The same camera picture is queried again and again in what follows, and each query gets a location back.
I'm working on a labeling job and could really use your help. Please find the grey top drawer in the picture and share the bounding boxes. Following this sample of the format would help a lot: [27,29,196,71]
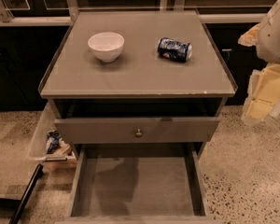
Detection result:
[54,117,219,144]

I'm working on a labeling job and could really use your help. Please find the round metal drawer knob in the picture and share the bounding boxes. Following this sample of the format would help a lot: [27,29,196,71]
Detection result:
[134,129,143,138]

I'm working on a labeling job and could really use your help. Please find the clear plastic bin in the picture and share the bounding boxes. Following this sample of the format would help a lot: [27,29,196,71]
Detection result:
[28,104,77,165]

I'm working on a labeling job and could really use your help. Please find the open grey middle drawer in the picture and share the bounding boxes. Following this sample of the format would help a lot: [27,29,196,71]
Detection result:
[56,144,220,224]

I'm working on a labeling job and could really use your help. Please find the blue pepsi can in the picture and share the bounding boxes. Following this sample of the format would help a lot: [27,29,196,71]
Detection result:
[157,37,192,63]

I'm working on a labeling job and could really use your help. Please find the grey drawer cabinet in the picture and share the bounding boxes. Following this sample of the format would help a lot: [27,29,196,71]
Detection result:
[37,10,239,161]

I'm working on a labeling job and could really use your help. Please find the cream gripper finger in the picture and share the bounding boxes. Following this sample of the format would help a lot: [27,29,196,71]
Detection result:
[242,63,280,123]
[238,23,259,47]

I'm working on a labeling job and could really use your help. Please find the black pole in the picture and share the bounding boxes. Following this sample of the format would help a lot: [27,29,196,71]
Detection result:
[9,164,44,224]

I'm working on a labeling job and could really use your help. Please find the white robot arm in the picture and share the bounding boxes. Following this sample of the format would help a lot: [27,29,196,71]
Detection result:
[238,0,280,125]

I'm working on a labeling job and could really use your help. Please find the right cabinet handle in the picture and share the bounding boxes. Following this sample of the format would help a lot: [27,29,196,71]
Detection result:
[221,49,232,62]

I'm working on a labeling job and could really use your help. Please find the blue snack bag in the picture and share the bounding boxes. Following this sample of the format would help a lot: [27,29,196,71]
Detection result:
[46,131,61,154]

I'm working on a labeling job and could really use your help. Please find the white ceramic bowl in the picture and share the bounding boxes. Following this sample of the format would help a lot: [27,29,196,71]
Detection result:
[88,32,125,63]

